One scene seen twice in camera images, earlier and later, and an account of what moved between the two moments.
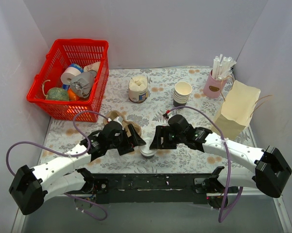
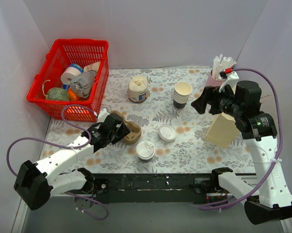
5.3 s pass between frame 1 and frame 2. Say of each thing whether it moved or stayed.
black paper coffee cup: moved
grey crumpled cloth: stayed
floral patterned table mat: stayed
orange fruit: stayed
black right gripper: moved
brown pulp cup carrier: stayed
